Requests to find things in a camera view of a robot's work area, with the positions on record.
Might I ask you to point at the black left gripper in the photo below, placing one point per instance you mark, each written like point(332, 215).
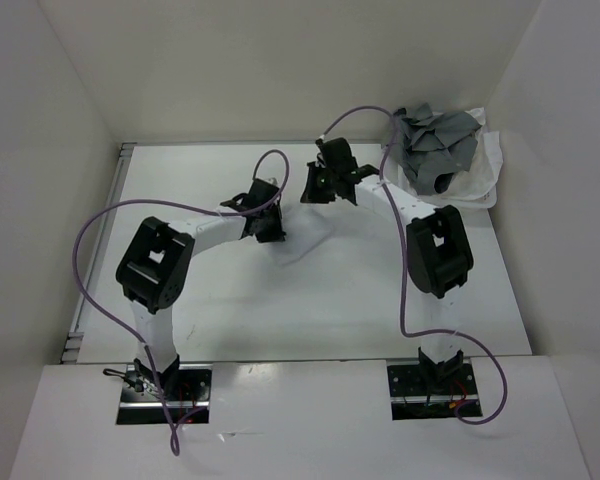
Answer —
point(276, 233)

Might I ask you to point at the white skirt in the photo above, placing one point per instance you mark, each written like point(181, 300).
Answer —
point(306, 227)
point(476, 188)

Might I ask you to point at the white skirt in pile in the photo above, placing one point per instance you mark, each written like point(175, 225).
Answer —
point(476, 188)

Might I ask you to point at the grey skirt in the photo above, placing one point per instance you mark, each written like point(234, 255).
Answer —
point(432, 148)

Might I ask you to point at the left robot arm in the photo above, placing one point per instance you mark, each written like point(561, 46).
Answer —
point(154, 268)

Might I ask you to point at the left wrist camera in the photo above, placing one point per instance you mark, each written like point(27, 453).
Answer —
point(270, 180)

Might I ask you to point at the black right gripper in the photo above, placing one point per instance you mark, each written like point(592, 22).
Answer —
point(310, 194)

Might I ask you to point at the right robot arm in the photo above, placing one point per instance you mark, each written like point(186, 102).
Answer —
point(435, 251)

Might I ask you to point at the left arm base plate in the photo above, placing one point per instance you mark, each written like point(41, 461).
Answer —
point(188, 401)

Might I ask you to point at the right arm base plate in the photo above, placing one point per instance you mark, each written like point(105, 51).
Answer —
point(412, 398)

